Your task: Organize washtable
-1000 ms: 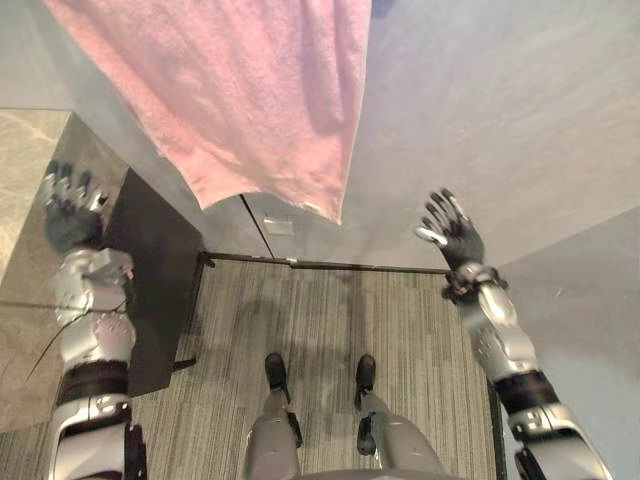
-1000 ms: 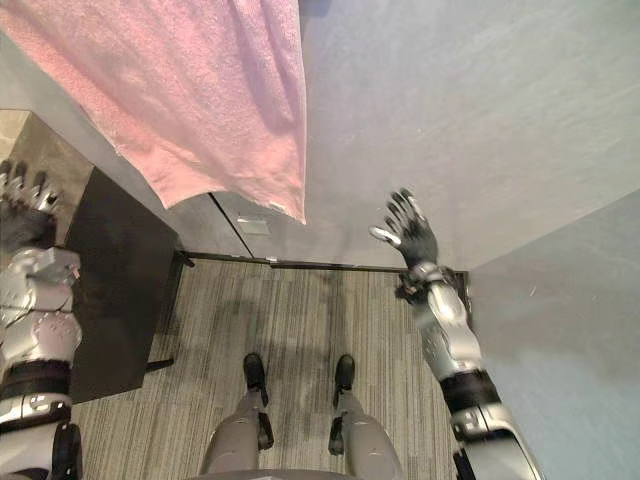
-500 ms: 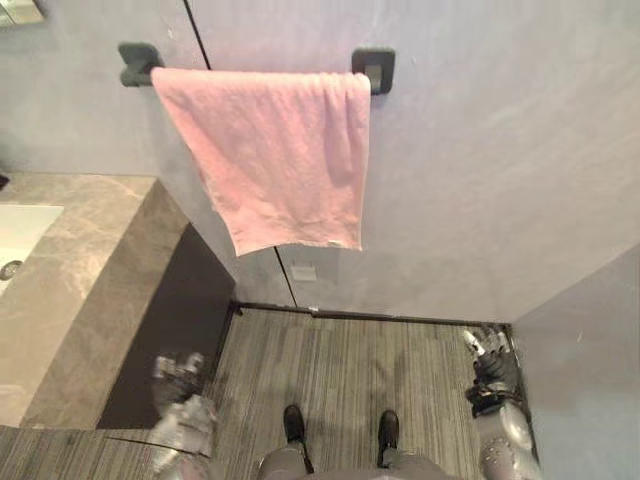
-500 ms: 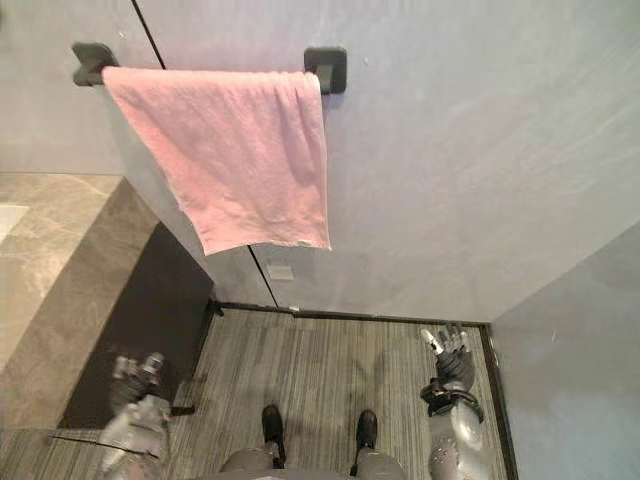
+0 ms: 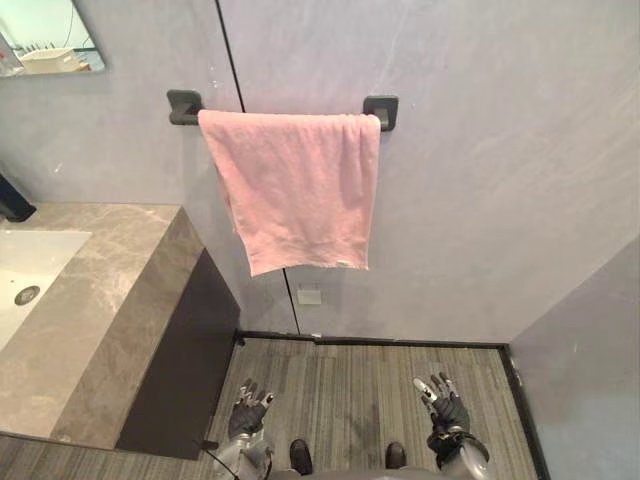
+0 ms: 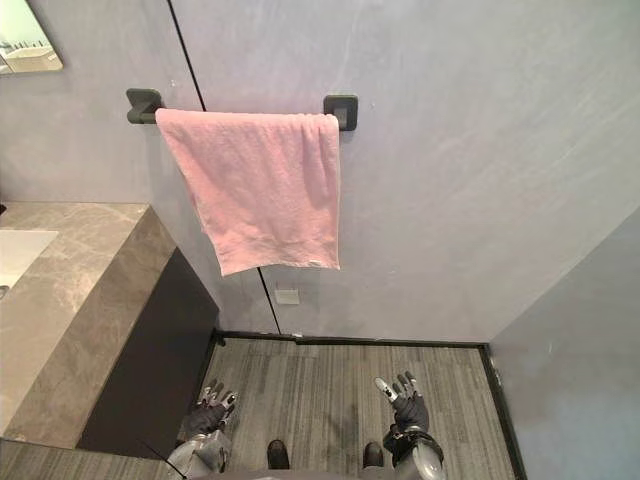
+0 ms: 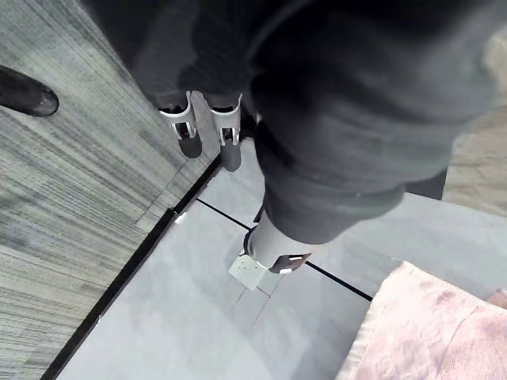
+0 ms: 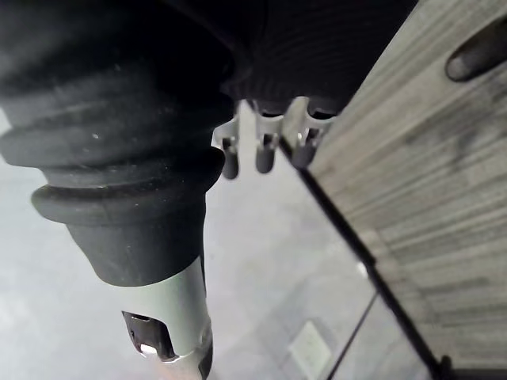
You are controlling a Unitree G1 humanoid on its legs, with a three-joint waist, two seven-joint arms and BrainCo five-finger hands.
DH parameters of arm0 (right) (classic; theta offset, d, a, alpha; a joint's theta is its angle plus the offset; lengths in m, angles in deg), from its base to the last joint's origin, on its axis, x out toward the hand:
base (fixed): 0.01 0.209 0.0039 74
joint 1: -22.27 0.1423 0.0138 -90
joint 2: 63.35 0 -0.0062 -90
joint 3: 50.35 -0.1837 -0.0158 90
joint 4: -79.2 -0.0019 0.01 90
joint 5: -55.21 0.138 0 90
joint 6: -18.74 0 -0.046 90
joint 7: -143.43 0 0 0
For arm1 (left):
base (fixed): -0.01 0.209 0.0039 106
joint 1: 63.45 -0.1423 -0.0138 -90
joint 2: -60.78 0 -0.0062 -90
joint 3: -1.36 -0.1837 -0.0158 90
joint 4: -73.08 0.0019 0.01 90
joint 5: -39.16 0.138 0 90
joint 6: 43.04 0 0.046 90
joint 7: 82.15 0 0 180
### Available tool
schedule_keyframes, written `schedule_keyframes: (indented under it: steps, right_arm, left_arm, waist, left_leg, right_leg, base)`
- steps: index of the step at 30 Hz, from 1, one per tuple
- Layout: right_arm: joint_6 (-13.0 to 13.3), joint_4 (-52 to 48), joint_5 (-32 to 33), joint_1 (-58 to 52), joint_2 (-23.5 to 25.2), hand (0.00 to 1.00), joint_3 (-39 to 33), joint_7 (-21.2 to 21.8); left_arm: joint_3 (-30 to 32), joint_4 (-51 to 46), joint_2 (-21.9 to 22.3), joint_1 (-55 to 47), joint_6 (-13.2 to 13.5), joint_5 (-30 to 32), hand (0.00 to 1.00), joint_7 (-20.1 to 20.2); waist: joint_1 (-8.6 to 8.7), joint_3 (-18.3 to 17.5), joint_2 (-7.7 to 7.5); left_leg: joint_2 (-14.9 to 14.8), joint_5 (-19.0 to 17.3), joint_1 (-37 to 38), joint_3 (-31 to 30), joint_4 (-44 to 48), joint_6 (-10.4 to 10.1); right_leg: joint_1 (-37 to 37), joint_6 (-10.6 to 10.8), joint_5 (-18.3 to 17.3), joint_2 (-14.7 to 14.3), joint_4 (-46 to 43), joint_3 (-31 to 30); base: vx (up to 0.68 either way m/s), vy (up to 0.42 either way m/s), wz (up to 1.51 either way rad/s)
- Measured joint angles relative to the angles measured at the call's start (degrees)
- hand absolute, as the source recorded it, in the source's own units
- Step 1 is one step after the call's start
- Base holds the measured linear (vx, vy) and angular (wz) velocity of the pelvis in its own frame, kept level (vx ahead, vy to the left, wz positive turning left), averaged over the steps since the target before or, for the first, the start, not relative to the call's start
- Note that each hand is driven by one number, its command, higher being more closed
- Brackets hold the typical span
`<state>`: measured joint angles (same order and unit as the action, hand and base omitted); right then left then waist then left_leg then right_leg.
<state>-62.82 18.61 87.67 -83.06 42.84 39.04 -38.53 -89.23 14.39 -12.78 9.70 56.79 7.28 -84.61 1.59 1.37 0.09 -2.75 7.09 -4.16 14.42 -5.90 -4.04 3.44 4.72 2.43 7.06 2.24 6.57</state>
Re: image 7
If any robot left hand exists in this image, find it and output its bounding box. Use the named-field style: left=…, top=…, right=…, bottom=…
left=81, top=0, right=507, bottom=276

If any white floor drain cover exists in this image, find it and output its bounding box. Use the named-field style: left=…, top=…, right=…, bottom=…
left=227, top=254, right=267, bottom=293

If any pink towel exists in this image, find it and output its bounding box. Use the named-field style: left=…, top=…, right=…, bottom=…
left=337, top=260, right=507, bottom=380

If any black floor threshold strip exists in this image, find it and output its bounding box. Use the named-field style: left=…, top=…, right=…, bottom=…
left=43, top=152, right=223, bottom=380

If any robot dark foot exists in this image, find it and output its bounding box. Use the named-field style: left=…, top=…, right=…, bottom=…
left=0, top=65, right=60, bottom=118

